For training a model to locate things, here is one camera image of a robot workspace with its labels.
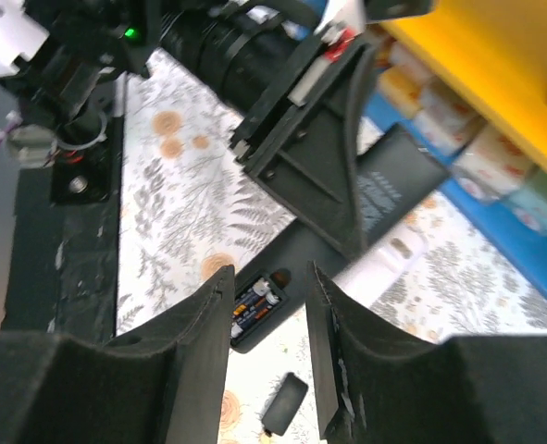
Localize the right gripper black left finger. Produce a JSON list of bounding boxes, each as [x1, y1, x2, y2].
[[0, 265, 235, 443]]

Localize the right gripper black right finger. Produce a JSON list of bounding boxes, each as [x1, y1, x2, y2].
[[306, 264, 547, 443]]

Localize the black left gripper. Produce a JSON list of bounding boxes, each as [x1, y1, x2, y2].
[[159, 0, 380, 261]]

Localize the black remote battery cover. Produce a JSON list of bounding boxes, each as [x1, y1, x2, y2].
[[261, 373, 308, 437]]

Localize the black TV remote control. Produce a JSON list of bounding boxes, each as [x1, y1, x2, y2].
[[230, 124, 449, 353]]

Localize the white remote control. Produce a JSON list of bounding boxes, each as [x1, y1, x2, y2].
[[334, 224, 427, 305]]

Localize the black red AAA battery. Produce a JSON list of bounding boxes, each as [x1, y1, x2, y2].
[[230, 294, 281, 339]]

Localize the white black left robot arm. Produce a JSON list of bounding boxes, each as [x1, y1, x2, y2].
[[0, 1, 375, 259]]

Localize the yellow pack on shelf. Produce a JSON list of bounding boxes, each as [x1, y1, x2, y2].
[[378, 67, 435, 119]]

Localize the white orange soap pack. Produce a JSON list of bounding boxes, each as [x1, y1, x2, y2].
[[452, 124, 536, 204]]

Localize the blue shelf unit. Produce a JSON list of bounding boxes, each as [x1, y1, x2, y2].
[[367, 1, 547, 300]]

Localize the teal soap pack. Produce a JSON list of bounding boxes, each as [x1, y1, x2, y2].
[[507, 169, 547, 235]]

